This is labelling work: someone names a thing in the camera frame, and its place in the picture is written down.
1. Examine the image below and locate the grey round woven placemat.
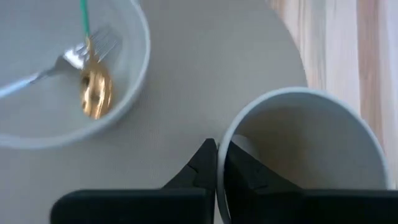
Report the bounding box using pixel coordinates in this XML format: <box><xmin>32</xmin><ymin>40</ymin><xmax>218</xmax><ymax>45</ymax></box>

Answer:
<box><xmin>0</xmin><ymin>0</ymin><xmax>308</xmax><ymax>224</ymax></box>

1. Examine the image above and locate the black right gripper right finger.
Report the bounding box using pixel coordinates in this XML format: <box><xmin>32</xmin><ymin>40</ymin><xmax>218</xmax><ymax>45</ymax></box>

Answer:
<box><xmin>223</xmin><ymin>141</ymin><xmax>398</xmax><ymax>224</ymax></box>

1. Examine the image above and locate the white paper cup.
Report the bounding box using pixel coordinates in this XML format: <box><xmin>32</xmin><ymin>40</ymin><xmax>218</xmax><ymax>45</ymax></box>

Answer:
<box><xmin>216</xmin><ymin>86</ymin><xmax>393</xmax><ymax>224</ymax></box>

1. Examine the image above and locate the silver fork white handle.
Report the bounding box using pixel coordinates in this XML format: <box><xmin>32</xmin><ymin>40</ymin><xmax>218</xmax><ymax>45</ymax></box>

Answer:
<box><xmin>0</xmin><ymin>26</ymin><xmax>121</xmax><ymax>99</ymax></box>

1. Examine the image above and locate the white round bowl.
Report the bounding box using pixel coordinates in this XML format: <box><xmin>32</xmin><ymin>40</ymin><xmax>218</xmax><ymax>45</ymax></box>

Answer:
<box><xmin>0</xmin><ymin>0</ymin><xmax>152</xmax><ymax>150</ymax></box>

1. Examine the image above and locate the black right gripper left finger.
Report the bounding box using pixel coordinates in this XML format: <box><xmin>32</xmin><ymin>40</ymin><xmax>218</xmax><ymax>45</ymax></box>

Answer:
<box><xmin>49</xmin><ymin>138</ymin><xmax>218</xmax><ymax>224</ymax></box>

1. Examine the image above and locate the gold spoon green handle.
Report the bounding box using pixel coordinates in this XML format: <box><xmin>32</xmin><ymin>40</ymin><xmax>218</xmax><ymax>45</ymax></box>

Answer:
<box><xmin>78</xmin><ymin>0</ymin><xmax>114</xmax><ymax>121</ymax></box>

